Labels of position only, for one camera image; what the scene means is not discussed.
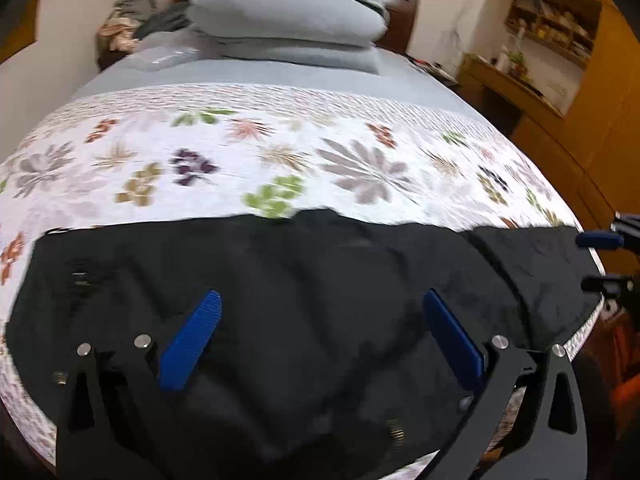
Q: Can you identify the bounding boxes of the clear plastic bag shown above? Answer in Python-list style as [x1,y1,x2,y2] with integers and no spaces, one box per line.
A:
[131,42,202,72]

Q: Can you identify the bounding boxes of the small potted plant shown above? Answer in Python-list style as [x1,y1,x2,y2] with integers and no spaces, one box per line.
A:
[505,46,530,77]

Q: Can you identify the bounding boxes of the wooden shelf cabinet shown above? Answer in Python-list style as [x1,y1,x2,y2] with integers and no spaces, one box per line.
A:
[456,0,640,273]

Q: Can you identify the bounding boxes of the row of small shelf boxes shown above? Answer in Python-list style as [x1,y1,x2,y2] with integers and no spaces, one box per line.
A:
[506,0,597,60]

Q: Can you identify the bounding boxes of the grey-green garment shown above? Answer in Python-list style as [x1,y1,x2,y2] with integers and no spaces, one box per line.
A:
[112,0,160,27]

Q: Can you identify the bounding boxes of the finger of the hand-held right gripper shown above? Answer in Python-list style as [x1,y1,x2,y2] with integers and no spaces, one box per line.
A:
[581,273,640,311]
[575,211,640,254]

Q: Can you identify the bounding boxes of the dark wooden headboard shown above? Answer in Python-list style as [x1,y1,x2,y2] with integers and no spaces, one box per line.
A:
[175,0,421,57]

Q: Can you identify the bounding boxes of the dark grey garment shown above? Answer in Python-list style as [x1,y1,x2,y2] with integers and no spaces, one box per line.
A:
[134,2,197,42]

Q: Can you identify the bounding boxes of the black pants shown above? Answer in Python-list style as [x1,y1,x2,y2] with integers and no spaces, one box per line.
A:
[5,209,601,480]

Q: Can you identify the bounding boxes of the floral cloth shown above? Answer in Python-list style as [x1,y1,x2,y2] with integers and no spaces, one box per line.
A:
[96,16,142,52]

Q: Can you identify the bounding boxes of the orange cloth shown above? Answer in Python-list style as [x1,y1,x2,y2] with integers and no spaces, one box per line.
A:
[606,304,640,428]

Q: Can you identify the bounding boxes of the grey bed sheet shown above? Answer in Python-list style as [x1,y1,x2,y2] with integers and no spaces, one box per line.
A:
[70,40,476,128]

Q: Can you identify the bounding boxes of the white floral quilt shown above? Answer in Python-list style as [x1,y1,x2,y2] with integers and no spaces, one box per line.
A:
[0,82,613,476]

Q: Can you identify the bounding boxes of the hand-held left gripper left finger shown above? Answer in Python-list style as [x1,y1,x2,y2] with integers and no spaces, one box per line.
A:
[55,289,223,480]

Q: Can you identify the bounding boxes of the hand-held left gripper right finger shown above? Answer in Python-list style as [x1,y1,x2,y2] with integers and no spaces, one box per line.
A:
[422,289,588,480]

